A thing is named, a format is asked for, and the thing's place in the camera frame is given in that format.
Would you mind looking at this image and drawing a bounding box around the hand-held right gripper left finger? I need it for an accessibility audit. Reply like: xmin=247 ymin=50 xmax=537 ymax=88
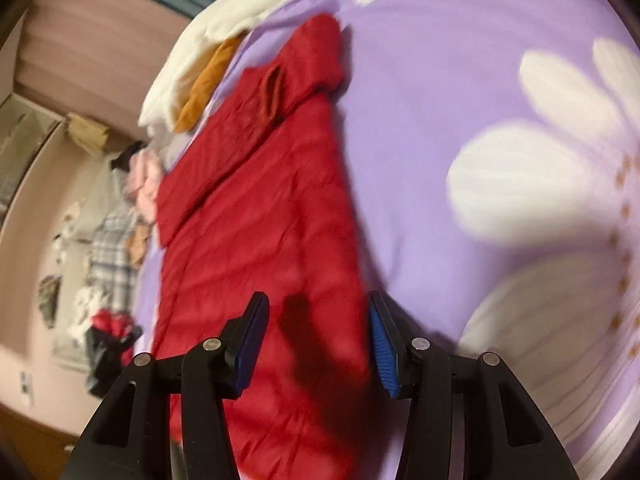
xmin=60 ymin=291 xmax=271 ymax=480

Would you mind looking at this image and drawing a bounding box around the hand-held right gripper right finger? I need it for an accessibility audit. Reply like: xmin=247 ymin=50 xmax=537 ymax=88
xmin=368 ymin=290 xmax=581 ymax=480

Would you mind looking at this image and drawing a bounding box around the red puffer jacket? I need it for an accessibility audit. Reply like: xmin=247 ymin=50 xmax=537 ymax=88
xmin=150 ymin=12 xmax=401 ymax=480

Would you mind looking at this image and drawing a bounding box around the small red garment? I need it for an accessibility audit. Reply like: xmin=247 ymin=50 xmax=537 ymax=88
xmin=90 ymin=309 xmax=144 ymax=352

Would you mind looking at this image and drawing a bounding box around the black garment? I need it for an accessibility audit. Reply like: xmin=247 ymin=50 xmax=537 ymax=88
xmin=84 ymin=327 xmax=145 ymax=399

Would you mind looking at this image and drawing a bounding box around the plaid shirt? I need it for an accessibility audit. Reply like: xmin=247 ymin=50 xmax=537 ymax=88
xmin=87 ymin=210 xmax=142 ymax=322

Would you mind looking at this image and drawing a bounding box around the pink garment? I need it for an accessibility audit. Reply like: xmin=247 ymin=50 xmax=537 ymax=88
xmin=125 ymin=152 xmax=164 ymax=224

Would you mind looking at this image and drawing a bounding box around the floral patterned bag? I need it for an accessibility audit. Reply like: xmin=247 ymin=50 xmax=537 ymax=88
xmin=39 ymin=275 xmax=62 ymax=330

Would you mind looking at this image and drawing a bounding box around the white plush toy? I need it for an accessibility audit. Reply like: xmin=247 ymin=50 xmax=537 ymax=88
xmin=52 ymin=202 xmax=82 ymax=267

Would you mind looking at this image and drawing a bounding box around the purple floral bed sheet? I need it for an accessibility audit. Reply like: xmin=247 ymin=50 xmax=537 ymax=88
xmin=134 ymin=0 xmax=640 ymax=480

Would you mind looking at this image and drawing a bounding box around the dark cloth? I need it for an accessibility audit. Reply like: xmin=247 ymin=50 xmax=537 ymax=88
xmin=110 ymin=142 xmax=149 ymax=172

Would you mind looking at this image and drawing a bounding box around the mustard brown garment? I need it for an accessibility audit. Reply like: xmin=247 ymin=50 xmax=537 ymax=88
xmin=172 ymin=35 xmax=248 ymax=134

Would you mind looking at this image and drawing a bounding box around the white fleece blanket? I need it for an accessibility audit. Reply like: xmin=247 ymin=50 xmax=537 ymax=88
xmin=137 ymin=0 xmax=287 ymax=137

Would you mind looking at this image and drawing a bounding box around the pink curtain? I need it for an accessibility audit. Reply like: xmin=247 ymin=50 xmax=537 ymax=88
xmin=14 ymin=0 xmax=213 ymax=147

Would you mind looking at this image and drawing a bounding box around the white wall shelf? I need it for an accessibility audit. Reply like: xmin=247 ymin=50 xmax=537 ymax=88
xmin=0 ymin=92 xmax=67 ymax=222

